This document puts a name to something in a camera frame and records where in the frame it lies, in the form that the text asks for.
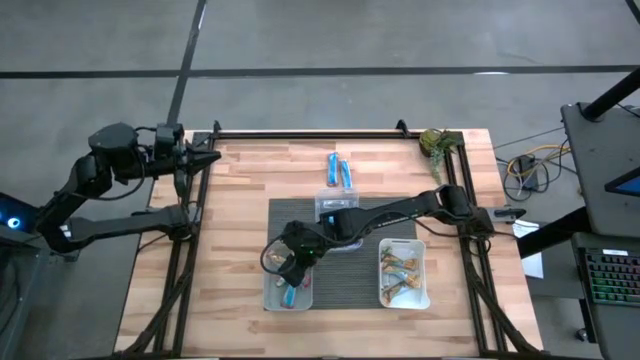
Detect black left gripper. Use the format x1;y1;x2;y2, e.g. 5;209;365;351
152;122;223;177

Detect green and orange granola bar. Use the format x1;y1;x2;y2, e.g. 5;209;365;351
394;272;423;290
380;248;420;272

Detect clear plastic bin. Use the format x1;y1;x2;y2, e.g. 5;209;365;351
313;187;364;254

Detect dark woven placemat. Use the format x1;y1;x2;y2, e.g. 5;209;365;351
267;196;418;311

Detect frosted translucent plastic bin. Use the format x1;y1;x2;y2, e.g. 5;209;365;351
262;239;314;312

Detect white plastic bin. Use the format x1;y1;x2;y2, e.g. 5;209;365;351
377;238;432;311

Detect potted succulent plant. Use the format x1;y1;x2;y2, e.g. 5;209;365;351
418;128;464;186

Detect computer with blue light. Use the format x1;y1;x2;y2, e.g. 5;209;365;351
0;192;41;235

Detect grey equipment cart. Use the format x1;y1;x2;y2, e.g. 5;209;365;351
0;227;81;360

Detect white paper sheet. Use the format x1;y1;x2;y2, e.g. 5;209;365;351
510;218;545;280

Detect black power brick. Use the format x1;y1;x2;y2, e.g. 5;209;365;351
518;154;540;192

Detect black diagonal strut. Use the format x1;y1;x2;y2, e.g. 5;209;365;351
516;206;594;260

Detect grey workstation desk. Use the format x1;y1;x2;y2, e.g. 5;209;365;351
559;102;640;236

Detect backlit computer keyboard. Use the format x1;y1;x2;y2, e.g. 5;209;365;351
584;248;640;307

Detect dark keyboard desk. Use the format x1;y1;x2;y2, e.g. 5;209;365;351
571;232;640;360

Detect tablet with blue screen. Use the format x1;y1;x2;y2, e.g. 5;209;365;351
603;167;640;197

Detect black round pole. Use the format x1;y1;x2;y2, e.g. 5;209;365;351
581;67;640;122

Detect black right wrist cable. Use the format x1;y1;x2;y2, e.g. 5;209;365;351
259;233;294;275

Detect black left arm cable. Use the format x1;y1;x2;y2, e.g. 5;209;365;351
74;159;148;202

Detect black aluminium table frame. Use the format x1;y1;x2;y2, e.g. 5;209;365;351
117;119;549;359

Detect yellow floor cables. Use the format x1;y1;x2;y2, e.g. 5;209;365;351
506;143;571;177

